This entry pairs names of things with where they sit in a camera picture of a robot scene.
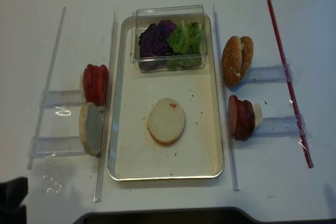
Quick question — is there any tomato slice outer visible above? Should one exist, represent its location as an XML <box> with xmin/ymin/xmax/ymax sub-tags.
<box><xmin>83</xmin><ymin>64</ymin><xmax>100</xmax><ymax>105</ymax></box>

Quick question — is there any clear pusher track top bun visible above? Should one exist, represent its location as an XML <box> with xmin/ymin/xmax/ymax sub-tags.
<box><xmin>243</xmin><ymin>65</ymin><xmax>292</xmax><ymax>83</ymax></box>

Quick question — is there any clear rail left outer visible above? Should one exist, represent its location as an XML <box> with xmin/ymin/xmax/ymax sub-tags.
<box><xmin>27</xmin><ymin>6</ymin><xmax>67</xmax><ymax>170</ymax></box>

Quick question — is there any clear plastic salad box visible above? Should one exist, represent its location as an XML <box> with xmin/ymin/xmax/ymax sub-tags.
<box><xmin>130</xmin><ymin>5</ymin><xmax>208</xmax><ymax>72</ymax></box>

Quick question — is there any tomato slice inner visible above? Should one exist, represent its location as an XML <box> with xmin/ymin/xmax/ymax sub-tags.
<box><xmin>97</xmin><ymin>65</ymin><xmax>109</xmax><ymax>106</ymax></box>

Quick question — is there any clear pusher track bun left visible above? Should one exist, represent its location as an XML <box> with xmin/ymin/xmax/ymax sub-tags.
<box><xmin>28</xmin><ymin>136</ymin><xmax>86</xmax><ymax>158</ymax></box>

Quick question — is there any bun slice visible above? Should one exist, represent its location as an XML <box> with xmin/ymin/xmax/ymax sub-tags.
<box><xmin>148</xmin><ymin>98</ymin><xmax>185</xmax><ymax>145</ymax></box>
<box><xmin>79</xmin><ymin>102</ymin><xmax>103</xmax><ymax>156</ymax></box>

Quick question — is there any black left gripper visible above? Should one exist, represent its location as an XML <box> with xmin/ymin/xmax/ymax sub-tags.
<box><xmin>1</xmin><ymin>177</ymin><xmax>28</xmax><ymax>224</ymax></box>

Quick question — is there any meat patty back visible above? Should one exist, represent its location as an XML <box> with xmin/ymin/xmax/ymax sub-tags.
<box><xmin>243</xmin><ymin>100</ymin><xmax>255</xmax><ymax>139</ymax></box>

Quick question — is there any clear pusher track bun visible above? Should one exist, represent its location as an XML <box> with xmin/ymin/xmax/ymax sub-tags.
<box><xmin>243</xmin><ymin>65</ymin><xmax>292</xmax><ymax>83</ymax></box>
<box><xmin>28</xmin><ymin>136</ymin><xmax>86</xmax><ymax>158</ymax></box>

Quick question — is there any sesame top bun back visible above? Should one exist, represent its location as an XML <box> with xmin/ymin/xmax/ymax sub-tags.
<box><xmin>240</xmin><ymin>36</ymin><xmax>254</xmax><ymax>81</ymax></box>

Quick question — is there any sesame top bun front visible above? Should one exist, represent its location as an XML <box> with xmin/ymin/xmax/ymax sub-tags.
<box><xmin>222</xmin><ymin>36</ymin><xmax>242</xmax><ymax>87</ymax></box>

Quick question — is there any meat patty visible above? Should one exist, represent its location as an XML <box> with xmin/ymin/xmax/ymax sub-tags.
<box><xmin>243</xmin><ymin>100</ymin><xmax>255</xmax><ymax>139</ymax></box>
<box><xmin>228</xmin><ymin>95</ymin><xmax>246</xmax><ymax>140</ymax></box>

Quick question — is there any green lettuce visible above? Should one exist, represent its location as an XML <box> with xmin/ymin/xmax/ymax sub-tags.
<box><xmin>167</xmin><ymin>21</ymin><xmax>202</xmax><ymax>55</ymax></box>

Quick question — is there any tomato slice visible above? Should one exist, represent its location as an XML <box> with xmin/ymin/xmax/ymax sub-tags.
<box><xmin>97</xmin><ymin>65</ymin><xmax>109</xmax><ymax>106</ymax></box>
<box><xmin>83</xmin><ymin>64</ymin><xmax>100</xmax><ymax>105</ymax></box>

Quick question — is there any sesame bun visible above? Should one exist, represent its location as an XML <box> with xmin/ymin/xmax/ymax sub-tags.
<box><xmin>240</xmin><ymin>36</ymin><xmax>254</xmax><ymax>81</ymax></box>
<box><xmin>222</xmin><ymin>36</ymin><xmax>242</xmax><ymax>87</ymax></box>

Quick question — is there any white metal tray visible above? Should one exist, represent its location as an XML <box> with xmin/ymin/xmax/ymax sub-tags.
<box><xmin>107</xmin><ymin>14</ymin><xmax>225</xmax><ymax>182</ymax></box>

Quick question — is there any clear pusher track tomato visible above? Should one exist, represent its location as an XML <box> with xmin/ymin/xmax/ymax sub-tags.
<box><xmin>39</xmin><ymin>90</ymin><xmax>86</xmax><ymax>109</ymax></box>

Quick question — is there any meat patty front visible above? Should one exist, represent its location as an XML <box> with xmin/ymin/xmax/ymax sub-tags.
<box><xmin>228</xmin><ymin>95</ymin><xmax>246</xmax><ymax>140</ymax></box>

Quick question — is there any clear tape patch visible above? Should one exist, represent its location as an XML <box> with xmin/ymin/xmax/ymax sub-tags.
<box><xmin>42</xmin><ymin>157</ymin><xmax>65</xmax><ymax>194</ymax></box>

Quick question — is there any red rail right outer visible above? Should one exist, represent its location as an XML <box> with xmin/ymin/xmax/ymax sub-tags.
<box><xmin>267</xmin><ymin>0</ymin><xmax>313</xmax><ymax>169</ymax></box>

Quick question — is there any clear pusher track meat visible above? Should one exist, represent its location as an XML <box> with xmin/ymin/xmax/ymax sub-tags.
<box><xmin>252</xmin><ymin>115</ymin><xmax>306</xmax><ymax>137</ymax></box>

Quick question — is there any purple lettuce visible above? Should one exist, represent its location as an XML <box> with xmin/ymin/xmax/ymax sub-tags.
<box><xmin>139</xmin><ymin>20</ymin><xmax>176</xmax><ymax>58</ymax></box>

